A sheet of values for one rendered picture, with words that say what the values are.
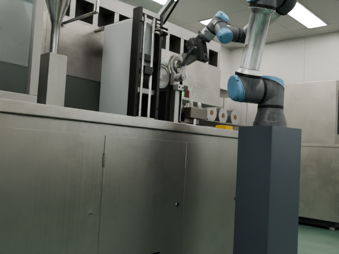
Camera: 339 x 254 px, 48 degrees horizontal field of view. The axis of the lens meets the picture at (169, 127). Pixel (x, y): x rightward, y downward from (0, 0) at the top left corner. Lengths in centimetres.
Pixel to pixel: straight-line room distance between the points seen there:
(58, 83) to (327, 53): 545
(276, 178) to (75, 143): 84
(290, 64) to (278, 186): 532
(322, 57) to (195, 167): 506
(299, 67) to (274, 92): 509
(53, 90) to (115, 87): 39
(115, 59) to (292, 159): 102
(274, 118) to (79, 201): 90
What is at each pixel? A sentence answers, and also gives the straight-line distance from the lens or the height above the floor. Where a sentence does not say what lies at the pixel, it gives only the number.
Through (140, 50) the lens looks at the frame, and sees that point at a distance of 187.
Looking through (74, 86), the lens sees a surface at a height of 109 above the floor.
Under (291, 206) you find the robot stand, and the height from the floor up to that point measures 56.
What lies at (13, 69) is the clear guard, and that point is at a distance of 136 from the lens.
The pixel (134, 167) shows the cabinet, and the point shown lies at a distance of 159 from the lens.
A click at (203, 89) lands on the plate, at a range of 292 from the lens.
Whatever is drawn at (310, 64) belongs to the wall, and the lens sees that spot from 677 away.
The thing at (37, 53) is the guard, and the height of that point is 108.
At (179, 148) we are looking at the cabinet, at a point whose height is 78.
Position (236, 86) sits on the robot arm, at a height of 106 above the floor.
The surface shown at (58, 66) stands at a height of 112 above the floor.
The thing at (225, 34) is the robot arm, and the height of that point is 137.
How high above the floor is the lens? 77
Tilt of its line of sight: 3 degrees up
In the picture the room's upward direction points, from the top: 3 degrees clockwise
